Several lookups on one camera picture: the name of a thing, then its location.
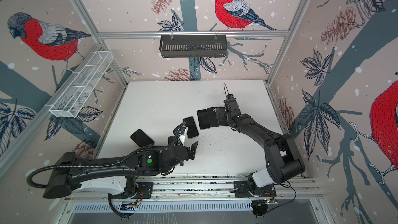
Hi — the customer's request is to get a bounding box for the white mesh wall tray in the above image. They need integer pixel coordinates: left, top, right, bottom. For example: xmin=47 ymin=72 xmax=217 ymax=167
xmin=49 ymin=51 xmax=114 ymax=118

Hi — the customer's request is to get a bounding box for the pink phone case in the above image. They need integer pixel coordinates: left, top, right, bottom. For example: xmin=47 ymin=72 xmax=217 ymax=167
xmin=216 ymin=107 xmax=228 ymax=126

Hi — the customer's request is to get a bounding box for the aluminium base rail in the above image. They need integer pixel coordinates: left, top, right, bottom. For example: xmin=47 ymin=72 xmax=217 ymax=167
xmin=65 ymin=174 xmax=324 ymax=201

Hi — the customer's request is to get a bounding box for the right thin black cable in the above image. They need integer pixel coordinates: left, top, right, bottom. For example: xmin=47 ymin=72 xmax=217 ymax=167
xmin=264 ymin=180 xmax=297 ymax=215

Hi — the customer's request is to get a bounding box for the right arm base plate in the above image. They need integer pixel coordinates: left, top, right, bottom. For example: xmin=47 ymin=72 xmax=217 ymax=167
xmin=231 ymin=181 xmax=276 ymax=198

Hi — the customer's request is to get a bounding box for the black bare phone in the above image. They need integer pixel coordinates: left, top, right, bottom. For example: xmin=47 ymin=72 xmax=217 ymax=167
xmin=197 ymin=110 xmax=211 ymax=130

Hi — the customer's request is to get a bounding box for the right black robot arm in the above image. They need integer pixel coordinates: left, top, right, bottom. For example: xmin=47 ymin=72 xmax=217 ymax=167
xmin=216 ymin=94 xmax=305 ymax=195

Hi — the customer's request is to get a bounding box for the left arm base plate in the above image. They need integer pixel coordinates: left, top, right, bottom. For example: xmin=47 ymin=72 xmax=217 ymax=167
xmin=111 ymin=181 xmax=154 ymax=200

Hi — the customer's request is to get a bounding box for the left corrugated black cable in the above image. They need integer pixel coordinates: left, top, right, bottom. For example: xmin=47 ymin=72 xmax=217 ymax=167
xmin=26 ymin=122 xmax=187 ymax=219

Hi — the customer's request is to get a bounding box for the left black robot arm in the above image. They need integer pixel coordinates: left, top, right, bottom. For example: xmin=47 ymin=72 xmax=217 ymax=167
xmin=43 ymin=142 xmax=199 ymax=199

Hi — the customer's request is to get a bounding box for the black wire wall basket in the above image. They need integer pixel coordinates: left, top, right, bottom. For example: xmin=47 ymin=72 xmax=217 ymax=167
xmin=159 ymin=35 xmax=227 ymax=58

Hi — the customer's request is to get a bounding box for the black phone near left arm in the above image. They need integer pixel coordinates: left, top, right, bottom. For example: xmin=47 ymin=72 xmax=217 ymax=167
xmin=130 ymin=129 xmax=154 ymax=147

